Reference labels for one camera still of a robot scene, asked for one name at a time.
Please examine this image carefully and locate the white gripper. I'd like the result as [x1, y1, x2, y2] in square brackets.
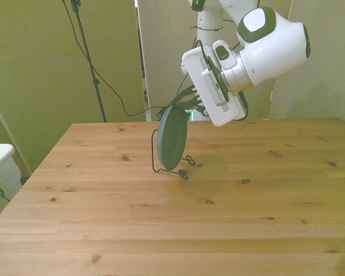
[168, 45, 247, 128]

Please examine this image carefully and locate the blue-grey round plate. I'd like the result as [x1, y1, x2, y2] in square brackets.
[156, 105, 189, 171]

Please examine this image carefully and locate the beige room panel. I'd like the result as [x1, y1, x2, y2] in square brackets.
[135, 0, 294, 122]

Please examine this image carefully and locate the black tripod stand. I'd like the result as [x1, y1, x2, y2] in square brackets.
[70, 0, 108, 124]

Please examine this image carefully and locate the light wooden leg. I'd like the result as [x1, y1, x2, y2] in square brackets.
[13, 149, 32, 177]

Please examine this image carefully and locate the white ribbed wrist camera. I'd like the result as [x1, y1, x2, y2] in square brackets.
[201, 70, 230, 106]

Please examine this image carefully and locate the black wire plate stand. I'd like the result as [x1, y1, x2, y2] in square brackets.
[151, 128, 196, 181]

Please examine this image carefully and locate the black tripod cable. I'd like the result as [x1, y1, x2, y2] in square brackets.
[62, 0, 164, 117]

